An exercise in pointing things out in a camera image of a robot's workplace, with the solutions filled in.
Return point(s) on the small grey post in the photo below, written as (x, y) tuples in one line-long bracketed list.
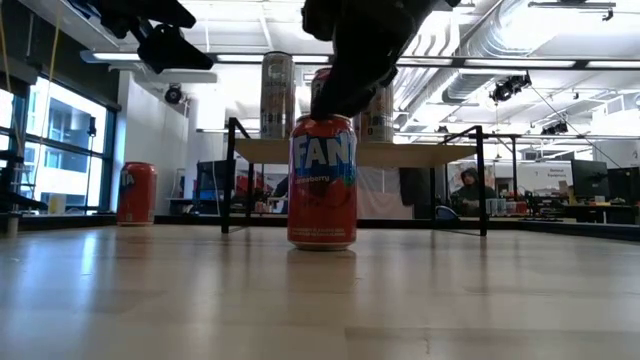
[(12, 225)]

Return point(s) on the red Fanta soda can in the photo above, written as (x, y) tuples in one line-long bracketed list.
[(318, 87), (136, 192), (322, 190)]

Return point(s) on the white Celsius slim can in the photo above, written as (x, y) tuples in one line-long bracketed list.
[(380, 120), (277, 95)]

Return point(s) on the person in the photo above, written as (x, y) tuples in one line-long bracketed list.
[(470, 192)]

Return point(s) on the long ceiling light bar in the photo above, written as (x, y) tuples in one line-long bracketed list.
[(520, 63)]

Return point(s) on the white wall sign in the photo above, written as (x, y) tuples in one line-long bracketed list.
[(555, 175)]

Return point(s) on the silver ventilation duct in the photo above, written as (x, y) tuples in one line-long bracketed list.
[(475, 80)]

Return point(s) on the black aluminium table frame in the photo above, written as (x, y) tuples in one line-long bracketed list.
[(400, 223)]

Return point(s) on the black tripod stand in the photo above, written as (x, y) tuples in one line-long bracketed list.
[(91, 131)]

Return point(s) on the black computer monitor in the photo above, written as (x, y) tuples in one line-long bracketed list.
[(625, 185), (210, 175), (590, 180)]

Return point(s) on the round black ceiling speaker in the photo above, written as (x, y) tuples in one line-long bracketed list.
[(173, 94)]

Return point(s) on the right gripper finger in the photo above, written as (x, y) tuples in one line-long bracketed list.
[(332, 102), (372, 75)]

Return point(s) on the beige curtain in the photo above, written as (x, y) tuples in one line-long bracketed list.
[(385, 192)]

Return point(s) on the wooden shelf black metal legs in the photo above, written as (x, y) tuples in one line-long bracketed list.
[(425, 152)]

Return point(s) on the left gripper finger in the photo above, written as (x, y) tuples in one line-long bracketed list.
[(145, 10), (175, 52)]

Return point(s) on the black ceiling spotlight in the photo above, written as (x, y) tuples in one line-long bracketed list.
[(510, 87)]

